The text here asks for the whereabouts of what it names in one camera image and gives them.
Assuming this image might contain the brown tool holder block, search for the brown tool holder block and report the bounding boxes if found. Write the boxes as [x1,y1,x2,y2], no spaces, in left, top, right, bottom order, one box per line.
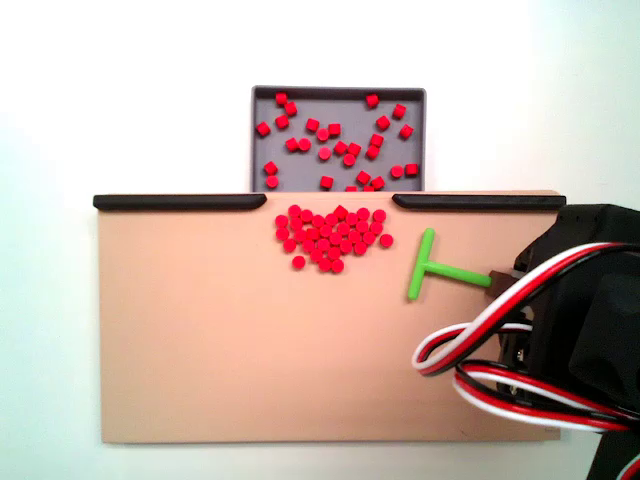
[483,268,524,301]

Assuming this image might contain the beige flat board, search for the beige flat board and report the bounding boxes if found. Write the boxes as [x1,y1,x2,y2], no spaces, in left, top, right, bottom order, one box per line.
[94,189,564,445]

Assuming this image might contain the green T-shaped pusher tool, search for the green T-shaped pusher tool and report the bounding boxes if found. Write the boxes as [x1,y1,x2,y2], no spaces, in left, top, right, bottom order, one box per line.
[406,227,494,302]

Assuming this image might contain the grey rectangular container tray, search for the grey rectangular container tray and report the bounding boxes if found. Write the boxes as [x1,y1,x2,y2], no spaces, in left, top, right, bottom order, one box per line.
[250,84,428,194]

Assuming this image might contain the black foam edge rail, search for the black foam edge rail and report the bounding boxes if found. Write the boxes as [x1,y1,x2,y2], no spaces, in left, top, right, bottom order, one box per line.
[392,193,567,211]
[92,193,268,213]

